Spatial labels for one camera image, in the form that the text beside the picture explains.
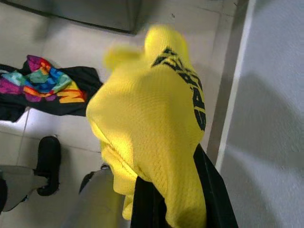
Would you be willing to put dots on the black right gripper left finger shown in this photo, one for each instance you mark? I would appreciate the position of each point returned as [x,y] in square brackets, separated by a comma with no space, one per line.
[147,209]

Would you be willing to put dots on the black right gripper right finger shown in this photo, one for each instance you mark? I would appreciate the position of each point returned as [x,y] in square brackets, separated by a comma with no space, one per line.
[218,202]

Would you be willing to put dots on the yellow mesh shirt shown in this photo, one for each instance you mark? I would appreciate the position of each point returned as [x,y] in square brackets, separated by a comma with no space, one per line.
[142,107]

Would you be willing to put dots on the grey top-load washing machine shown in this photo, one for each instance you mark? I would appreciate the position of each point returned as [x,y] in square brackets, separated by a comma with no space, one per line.
[83,12]

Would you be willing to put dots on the grey right robot leg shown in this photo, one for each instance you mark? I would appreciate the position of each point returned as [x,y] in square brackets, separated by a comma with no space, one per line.
[95,202]

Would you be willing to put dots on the black garment with colourful print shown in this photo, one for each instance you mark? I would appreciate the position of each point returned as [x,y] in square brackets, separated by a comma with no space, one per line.
[47,83]

